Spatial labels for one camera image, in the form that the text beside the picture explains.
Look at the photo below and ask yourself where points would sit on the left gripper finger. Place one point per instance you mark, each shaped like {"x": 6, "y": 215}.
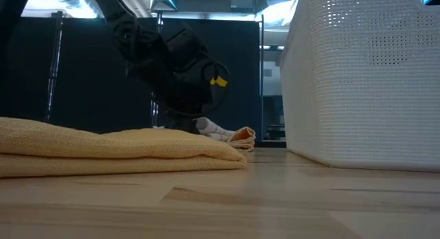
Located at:
{"x": 190, "y": 125}
{"x": 173, "y": 123}

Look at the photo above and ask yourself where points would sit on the white striped towel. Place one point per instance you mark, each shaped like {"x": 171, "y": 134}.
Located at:
{"x": 211, "y": 128}

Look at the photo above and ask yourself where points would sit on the plain yellow towel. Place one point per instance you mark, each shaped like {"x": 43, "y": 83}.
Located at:
{"x": 113, "y": 149}

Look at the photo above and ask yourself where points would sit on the white plastic basket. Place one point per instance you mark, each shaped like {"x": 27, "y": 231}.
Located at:
{"x": 364, "y": 84}

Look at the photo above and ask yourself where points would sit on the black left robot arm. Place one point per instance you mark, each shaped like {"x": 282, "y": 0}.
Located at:
{"x": 127, "y": 29}

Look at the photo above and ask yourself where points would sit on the black partition panel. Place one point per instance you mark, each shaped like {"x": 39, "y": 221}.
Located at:
{"x": 240, "y": 60}
{"x": 93, "y": 88}
{"x": 24, "y": 70}

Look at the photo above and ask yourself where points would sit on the silver ventilation duct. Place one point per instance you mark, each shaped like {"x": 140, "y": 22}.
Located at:
{"x": 163, "y": 0}

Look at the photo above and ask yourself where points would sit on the black aluminium table frame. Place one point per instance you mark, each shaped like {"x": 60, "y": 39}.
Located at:
{"x": 273, "y": 143}

